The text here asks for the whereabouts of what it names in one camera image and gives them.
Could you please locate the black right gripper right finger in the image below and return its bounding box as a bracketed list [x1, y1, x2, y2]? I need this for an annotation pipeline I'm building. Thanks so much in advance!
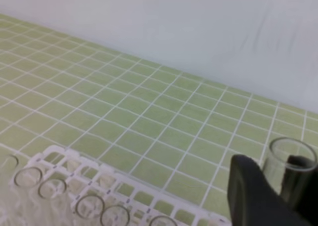
[280, 155, 318, 226]

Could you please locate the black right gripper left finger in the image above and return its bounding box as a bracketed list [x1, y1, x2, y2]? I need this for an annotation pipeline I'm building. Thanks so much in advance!
[227, 154, 310, 226]

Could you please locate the clear glass test tube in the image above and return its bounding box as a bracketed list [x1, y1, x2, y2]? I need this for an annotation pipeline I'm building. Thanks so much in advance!
[262, 137, 318, 209]

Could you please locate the green checkered tablecloth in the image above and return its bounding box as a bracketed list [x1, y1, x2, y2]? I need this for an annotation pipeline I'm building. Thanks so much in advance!
[0, 15, 318, 217]

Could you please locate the white plastic test tube rack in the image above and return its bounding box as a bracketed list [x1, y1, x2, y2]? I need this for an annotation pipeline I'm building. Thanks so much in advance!
[0, 145, 231, 226]

